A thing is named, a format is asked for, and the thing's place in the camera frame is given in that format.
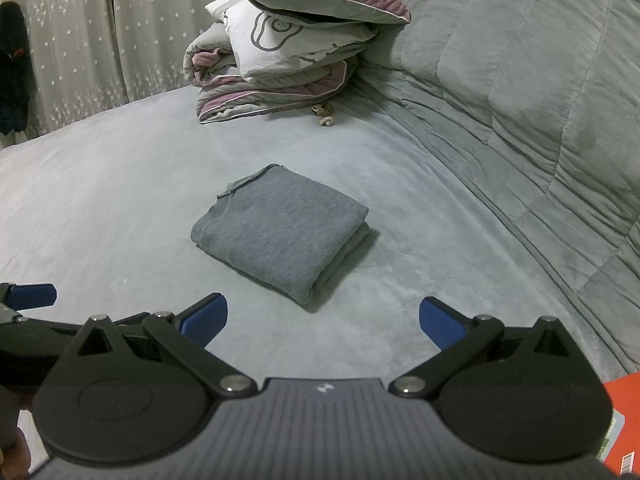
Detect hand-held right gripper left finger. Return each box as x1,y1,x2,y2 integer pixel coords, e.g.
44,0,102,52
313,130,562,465
60,292,258,401

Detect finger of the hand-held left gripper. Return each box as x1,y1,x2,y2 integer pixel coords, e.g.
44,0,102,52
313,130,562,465
0,282,57,321

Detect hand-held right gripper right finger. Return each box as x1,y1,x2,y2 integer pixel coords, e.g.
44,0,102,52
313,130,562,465
387,296,588,401

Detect grey knit sweater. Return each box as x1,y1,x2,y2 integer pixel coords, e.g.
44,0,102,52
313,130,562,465
191,162,372,306

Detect dark hanging clothes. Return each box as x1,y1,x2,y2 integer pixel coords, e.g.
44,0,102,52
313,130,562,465
0,1,36,136

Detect person's left hand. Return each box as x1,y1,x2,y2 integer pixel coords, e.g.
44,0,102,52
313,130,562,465
0,427,32,480

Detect grey bed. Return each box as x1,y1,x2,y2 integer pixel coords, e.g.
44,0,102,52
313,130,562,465
0,85,616,461

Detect folded grey pink quilt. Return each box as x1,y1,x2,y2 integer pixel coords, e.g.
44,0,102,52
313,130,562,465
182,22,351,125

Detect grey quilted blanket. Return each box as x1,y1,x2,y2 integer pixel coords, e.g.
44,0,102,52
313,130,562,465
345,0,640,376

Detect small beige toy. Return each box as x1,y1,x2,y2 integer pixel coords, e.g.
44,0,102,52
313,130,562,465
310,103,336,128

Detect grey star-print curtain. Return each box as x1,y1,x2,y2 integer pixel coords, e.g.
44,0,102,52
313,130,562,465
0,0,251,141

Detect white printed pillow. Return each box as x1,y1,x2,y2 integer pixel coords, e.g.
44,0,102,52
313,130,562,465
205,0,378,83

